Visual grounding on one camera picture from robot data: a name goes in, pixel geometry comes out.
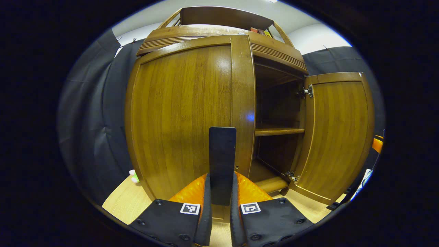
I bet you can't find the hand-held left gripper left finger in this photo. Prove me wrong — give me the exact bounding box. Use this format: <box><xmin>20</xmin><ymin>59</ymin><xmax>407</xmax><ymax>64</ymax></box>
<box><xmin>129</xmin><ymin>173</ymin><xmax>213</xmax><ymax>247</ymax></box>

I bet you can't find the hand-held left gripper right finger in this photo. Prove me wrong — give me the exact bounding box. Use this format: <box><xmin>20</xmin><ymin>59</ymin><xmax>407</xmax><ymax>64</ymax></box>
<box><xmin>230</xmin><ymin>172</ymin><xmax>314</xmax><ymax>247</ymax></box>

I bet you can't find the wooden shoe cabinet door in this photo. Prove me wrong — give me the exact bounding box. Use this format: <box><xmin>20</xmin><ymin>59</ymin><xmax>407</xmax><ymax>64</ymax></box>
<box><xmin>290</xmin><ymin>71</ymin><xmax>375</xmax><ymax>205</ymax></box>
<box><xmin>124</xmin><ymin>34</ymin><xmax>257</xmax><ymax>220</ymax></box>

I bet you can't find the black door handle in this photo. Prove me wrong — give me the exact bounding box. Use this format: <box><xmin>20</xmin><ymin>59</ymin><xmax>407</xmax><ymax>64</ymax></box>
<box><xmin>209</xmin><ymin>127</ymin><xmax>237</xmax><ymax>206</ymax></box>

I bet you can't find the book with white pages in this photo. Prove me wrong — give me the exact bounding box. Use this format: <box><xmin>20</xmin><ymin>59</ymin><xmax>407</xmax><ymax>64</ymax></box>
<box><xmin>350</xmin><ymin>168</ymin><xmax>373</xmax><ymax>201</ymax></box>

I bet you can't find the black backdrop cloth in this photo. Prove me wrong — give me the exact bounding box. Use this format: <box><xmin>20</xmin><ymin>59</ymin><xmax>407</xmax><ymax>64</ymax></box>
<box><xmin>57</xmin><ymin>29</ymin><xmax>386</xmax><ymax>206</ymax></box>

